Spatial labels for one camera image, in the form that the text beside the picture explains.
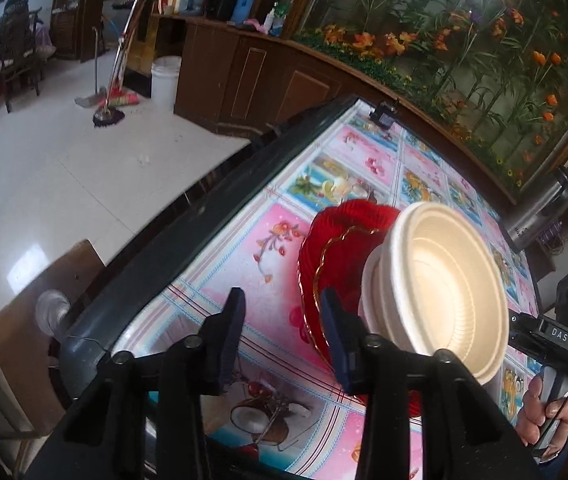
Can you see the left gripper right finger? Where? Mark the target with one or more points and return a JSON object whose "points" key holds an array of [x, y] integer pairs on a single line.
{"points": [[344, 332]]}

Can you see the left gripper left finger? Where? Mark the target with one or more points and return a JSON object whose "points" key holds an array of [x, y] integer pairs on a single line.
{"points": [[221, 334]]}

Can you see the white foam plate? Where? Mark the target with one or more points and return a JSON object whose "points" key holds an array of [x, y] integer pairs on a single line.
{"points": [[369, 293]]}

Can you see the large red scalloped plate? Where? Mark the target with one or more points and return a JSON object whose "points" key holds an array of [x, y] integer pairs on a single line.
{"points": [[331, 222]]}

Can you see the beige paper bowl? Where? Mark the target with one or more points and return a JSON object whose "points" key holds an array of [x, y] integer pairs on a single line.
{"points": [[448, 288]]}

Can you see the white foam bowl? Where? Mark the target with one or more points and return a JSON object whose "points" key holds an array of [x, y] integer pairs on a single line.
{"points": [[386, 304]]}

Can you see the small red gold-rimmed plate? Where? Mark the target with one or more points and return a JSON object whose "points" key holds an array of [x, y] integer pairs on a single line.
{"points": [[341, 267]]}

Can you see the right hand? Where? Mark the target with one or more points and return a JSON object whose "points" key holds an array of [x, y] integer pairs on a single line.
{"points": [[534, 413]]}

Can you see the colourful fruit pattern tablecloth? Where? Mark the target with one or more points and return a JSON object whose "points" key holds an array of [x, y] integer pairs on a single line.
{"points": [[284, 407]]}

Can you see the stainless steel thermos kettle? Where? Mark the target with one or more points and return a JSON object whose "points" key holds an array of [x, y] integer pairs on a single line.
{"points": [[536, 211]]}

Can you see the small black jar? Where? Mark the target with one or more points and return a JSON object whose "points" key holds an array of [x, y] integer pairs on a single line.
{"points": [[383, 115]]}

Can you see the broom with red bristles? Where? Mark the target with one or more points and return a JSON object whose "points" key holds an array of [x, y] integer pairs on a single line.
{"points": [[107, 112]]}

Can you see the wooden counter cabinet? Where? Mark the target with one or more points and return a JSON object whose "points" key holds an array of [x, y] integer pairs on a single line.
{"points": [[245, 82]]}

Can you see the white plastic bucket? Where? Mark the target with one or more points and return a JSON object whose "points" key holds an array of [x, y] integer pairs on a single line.
{"points": [[165, 74]]}

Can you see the flower and bamboo mural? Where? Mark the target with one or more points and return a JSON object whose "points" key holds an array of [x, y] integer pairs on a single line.
{"points": [[493, 74]]}

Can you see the seated person in black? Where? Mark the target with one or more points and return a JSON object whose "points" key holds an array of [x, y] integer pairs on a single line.
{"points": [[23, 33]]}

